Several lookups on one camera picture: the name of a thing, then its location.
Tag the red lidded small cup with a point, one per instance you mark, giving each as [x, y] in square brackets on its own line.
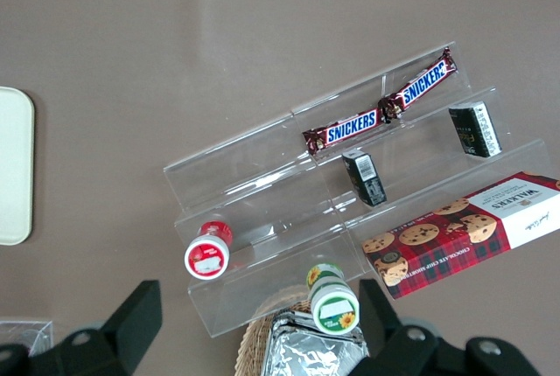
[206, 255]

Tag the red tartan cookie box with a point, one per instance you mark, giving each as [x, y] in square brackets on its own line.
[437, 245]

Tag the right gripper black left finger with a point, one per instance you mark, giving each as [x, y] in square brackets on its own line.
[131, 319]

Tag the Snickers chocolate bar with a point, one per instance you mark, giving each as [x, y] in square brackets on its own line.
[422, 83]
[350, 129]

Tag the green lidded small cup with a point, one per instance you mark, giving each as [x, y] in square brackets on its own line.
[334, 308]

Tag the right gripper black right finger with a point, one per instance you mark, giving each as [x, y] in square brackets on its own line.
[385, 328]

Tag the tan oval wicker basket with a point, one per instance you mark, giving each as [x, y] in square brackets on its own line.
[251, 345]

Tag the cream plastic tray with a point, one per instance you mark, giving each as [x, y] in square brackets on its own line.
[15, 166]

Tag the aluminium foil container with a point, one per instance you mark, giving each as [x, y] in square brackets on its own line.
[306, 352]

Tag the small black carton box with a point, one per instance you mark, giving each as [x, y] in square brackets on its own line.
[365, 177]
[474, 129]

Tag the clear acrylic bottle rack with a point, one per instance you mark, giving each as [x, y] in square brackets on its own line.
[26, 334]

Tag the clear acrylic stepped stand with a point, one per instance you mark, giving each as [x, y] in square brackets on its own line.
[262, 201]

